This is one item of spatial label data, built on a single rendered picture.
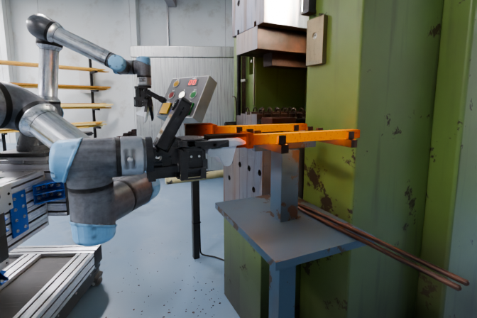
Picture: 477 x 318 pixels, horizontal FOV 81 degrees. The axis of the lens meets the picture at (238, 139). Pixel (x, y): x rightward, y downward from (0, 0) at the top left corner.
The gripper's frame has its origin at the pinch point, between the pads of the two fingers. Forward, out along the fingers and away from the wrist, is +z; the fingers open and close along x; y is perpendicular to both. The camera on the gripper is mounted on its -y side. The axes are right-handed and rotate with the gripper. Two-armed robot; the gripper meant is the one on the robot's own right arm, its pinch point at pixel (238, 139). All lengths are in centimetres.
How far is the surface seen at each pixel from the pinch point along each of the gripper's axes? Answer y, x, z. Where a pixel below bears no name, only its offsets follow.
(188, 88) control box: -17, -112, 16
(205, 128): -0.5, -23.8, -0.4
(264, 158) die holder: 13.6, -37.3, 27.3
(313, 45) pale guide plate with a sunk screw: -29, -32, 45
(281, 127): 0.1, -22.5, 25.4
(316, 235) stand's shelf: 26.3, 1.6, 21.7
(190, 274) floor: 96, -100, 12
